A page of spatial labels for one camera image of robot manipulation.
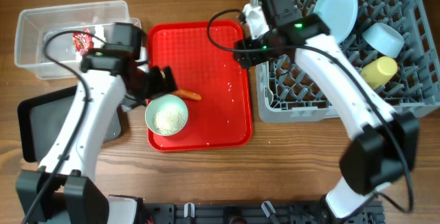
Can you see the black tray bin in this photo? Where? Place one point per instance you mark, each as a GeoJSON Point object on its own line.
{"type": "Point", "coordinates": [40, 121]}

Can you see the light blue bowl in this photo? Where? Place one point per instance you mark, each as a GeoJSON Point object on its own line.
{"type": "Point", "coordinates": [384, 39]}

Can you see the orange carrot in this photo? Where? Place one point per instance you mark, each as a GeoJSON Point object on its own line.
{"type": "Point", "coordinates": [186, 94]}

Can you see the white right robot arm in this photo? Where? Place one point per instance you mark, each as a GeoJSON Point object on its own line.
{"type": "Point", "coordinates": [383, 141]}

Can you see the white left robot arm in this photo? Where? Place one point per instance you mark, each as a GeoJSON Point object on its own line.
{"type": "Point", "coordinates": [105, 77]}

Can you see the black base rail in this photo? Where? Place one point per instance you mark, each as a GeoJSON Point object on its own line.
{"type": "Point", "coordinates": [301, 212]}

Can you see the green bowl with rice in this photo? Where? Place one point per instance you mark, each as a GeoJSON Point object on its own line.
{"type": "Point", "coordinates": [166, 115]}

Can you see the yellow cup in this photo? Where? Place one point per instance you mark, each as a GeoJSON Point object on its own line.
{"type": "Point", "coordinates": [379, 72]}

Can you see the red serving tray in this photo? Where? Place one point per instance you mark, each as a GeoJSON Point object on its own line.
{"type": "Point", "coordinates": [222, 118]}

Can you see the light blue plate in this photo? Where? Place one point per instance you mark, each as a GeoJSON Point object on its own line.
{"type": "Point", "coordinates": [339, 16]}

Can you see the grey dishwasher rack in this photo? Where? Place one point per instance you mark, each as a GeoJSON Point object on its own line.
{"type": "Point", "coordinates": [415, 87]}

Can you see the white tissue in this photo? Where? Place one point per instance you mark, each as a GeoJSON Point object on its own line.
{"type": "Point", "coordinates": [98, 38]}

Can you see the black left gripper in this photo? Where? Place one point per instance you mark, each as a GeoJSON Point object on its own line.
{"type": "Point", "coordinates": [159, 84]}

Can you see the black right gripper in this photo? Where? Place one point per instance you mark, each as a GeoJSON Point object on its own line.
{"type": "Point", "coordinates": [243, 53]}

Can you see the red snack wrapper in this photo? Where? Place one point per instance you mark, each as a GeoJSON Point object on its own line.
{"type": "Point", "coordinates": [82, 41]}

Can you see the white plastic spoon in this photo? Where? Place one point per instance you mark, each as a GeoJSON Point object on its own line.
{"type": "Point", "coordinates": [268, 92]}

